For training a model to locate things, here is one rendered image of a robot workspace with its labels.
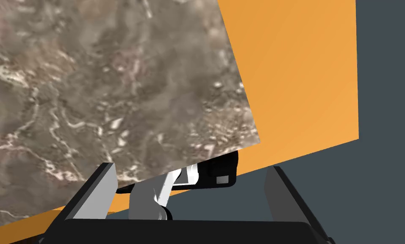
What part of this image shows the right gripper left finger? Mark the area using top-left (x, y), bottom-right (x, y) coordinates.
top-left (55, 162), bottom-right (119, 225)

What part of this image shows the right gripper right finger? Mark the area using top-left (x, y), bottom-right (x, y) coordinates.
top-left (264, 165), bottom-right (322, 227)

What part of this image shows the orange cabinet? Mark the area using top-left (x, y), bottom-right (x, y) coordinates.
top-left (0, 0), bottom-right (360, 244)

